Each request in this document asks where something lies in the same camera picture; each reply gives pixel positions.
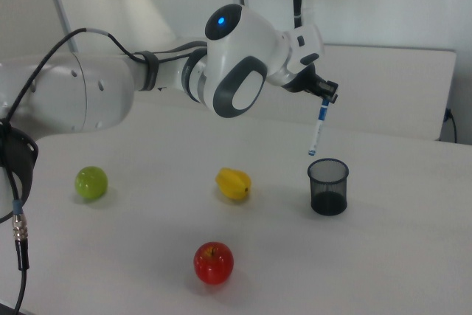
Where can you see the blue white marker pen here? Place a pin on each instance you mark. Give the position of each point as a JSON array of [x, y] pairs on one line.
[[319, 127]]

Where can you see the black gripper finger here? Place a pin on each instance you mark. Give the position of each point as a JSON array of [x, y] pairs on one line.
[[329, 85], [330, 98]]

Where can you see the yellow toy starfruit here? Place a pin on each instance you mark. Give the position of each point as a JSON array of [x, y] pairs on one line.
[[234, 184]]

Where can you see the black mesh pen cup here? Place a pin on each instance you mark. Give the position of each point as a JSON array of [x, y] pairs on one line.
[[328, 191]]

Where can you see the green toy apple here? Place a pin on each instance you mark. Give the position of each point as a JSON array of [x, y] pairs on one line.
[[91, 183]]

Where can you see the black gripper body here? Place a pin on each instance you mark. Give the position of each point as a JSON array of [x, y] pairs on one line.
[[305, 79]]

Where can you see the red toy apple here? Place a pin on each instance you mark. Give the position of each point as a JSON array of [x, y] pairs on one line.
[[214, 263]]

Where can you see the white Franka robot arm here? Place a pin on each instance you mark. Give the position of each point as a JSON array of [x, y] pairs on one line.
[[236, 60]]

